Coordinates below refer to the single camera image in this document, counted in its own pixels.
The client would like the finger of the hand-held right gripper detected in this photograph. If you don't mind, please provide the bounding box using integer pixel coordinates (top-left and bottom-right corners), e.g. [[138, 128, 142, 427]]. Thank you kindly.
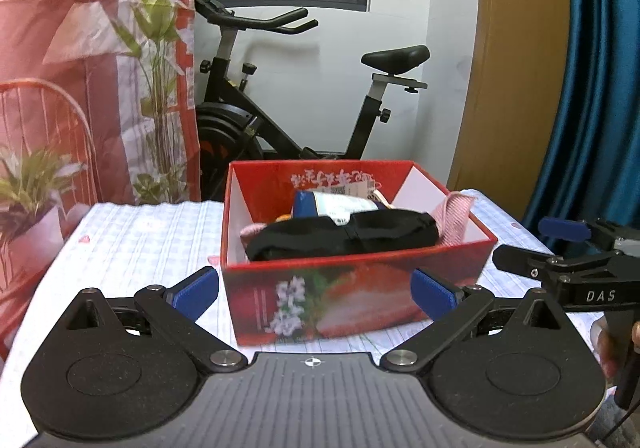
[[538, 217, 616, 249], [492, 245, 566, 283]]

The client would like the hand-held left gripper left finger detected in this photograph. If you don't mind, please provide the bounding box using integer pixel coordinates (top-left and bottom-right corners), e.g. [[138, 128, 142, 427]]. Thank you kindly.
[[50, 266, 249, 375]]

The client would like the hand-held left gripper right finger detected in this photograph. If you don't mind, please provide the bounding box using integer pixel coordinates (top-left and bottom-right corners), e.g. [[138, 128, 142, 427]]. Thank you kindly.
[[379, 267, 577, 374]]

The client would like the red cardboard box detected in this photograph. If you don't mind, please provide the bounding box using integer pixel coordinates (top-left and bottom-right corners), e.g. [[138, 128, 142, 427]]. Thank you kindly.
[[220, 160, 498, 346]]

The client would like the pink striped cloth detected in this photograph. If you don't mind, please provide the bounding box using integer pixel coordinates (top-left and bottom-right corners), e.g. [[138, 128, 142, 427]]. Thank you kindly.
[[432, 192, 478, 246]]

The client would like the black cloth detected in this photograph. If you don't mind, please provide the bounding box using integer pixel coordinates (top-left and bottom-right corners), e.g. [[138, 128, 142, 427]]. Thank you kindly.
[[246, 210, 441, 263]]

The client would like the blue white soft packet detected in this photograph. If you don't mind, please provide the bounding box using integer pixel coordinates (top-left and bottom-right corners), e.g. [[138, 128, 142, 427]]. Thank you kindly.
[[292, 190, 393, 227]]

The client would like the person's right hand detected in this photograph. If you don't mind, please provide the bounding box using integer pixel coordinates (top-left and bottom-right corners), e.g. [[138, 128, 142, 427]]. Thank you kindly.
[[592, 318, 622, 379]]

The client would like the white blue plaid tablecloth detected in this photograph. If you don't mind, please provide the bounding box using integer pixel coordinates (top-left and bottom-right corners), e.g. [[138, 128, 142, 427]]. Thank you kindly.
[[0, 188, 640, 448]]

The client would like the blue curtain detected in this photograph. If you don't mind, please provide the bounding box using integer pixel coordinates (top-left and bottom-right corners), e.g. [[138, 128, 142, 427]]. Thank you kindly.
[[522, 0, 640, 249]]

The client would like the yellow wooden panel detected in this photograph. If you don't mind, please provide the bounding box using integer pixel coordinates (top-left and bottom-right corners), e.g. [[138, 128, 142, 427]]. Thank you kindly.
[[447, 0, 571, 223]]

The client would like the black exercise bike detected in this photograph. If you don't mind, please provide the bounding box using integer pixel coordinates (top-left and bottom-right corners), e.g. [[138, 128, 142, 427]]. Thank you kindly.
[[192, 0, 431, 203]]

